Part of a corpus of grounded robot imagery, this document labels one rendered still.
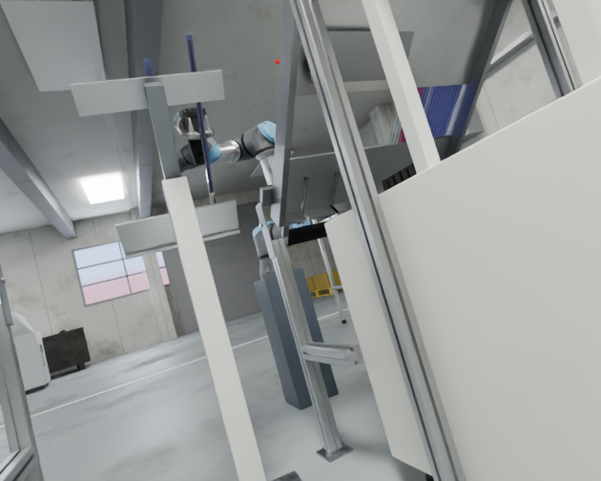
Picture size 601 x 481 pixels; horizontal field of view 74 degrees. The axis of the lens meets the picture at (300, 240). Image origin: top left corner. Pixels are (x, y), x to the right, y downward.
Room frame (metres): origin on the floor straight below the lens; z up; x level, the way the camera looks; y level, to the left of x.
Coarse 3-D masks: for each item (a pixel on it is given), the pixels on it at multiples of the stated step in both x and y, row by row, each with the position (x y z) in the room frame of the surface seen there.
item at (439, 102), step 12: (420, 96) 1.22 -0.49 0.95; (432, 96) 1.24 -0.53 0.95; (444, 96) 1.27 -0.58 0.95; (456, 96) 1.29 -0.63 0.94; (432, 108) 1.27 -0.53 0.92; (444, 108) 1.30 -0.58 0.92; (396, 120) 1.23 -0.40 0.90; (432, 120) 1.31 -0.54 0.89; (444, 120) 1.33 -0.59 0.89; (396, 132) 1.26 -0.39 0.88; (432, 132) 1.34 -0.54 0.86; (444, 132) 1.37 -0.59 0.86
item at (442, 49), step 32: (320, 0) 0.87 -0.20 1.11; (352, 0) 0.91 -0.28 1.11; (416, 0) 0.99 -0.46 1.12; (448, 0) 1.04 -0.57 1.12; (480, 0) 1.08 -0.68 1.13; (352, 32) 0.92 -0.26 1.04; (416, 32) 1.05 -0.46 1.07; (448, 32) 1.10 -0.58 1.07; (480, 32) 1.16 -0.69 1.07; (352, 64) 0.98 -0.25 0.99; (416, 64) 1.12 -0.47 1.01; (448, 64) 1.18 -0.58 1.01
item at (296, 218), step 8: (320, 208) 1.29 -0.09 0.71; (328, 208) 1.30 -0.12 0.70; (336, 208) 1.30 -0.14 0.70; (344, 208) 1.31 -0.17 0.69; (288, 216) 1.24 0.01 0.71; (296, 216) 1.24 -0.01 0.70; (304, 216) 1.27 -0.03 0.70; (312, 216) 1.25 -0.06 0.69; (320, 216) 1.26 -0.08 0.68; (328, 216) 1.28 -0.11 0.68; (288, 224) 1.22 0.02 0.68
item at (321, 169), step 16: (400, 144) 1.29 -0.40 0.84; (304, 160) 1.14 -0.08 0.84; (320, 160) 1.17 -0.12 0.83; (336, 160) 1.20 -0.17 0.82; (368, 160) 1.27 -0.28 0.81; (384, 160) 1.30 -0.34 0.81; (400, 160) 1.34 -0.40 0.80; (304, 176) 1.18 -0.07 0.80; (320, 176) 1.21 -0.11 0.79; (336, 176) 1.23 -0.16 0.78; (384, 176) 1.35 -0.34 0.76; (288, 192) 1.19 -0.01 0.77; (320, 192) 1.25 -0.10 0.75; (336, 192) 1.29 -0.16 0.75; (288, 208) 1.23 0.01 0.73; (304, 208) 1.27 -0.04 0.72
